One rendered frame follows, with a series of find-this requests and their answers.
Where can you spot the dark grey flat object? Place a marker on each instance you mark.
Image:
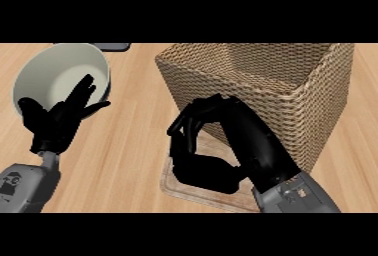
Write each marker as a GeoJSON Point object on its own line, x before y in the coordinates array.
{"type": "Point", "coordinates": [112, 46]}

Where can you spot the pale green bowl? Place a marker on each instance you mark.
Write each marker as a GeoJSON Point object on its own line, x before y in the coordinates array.
{"type": "Point", "coordinates": [59, 73]}

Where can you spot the tan wicker basket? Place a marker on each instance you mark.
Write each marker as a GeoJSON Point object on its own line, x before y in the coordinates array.
{"type": "Point", "coordinates": [274, 86]}

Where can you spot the pale wooden cutting board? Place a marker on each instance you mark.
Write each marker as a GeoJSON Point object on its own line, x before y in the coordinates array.
{"type": "Point", "coordinates": [207, 193]}

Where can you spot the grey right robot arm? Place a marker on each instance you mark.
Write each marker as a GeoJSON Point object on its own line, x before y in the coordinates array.
{"type": "Point", "coordinates": [295, 196]}

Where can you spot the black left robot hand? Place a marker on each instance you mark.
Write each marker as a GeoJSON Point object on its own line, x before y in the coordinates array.
{"type": "Point", "coordinates": [53, 123]}

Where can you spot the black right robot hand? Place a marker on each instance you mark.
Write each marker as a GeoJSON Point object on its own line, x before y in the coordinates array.
{"type": "Point", "coordinates": [245, 140]}

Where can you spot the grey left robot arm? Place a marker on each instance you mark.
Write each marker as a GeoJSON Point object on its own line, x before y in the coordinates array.
{"type": "Point", "coordinates": [26, 186]}

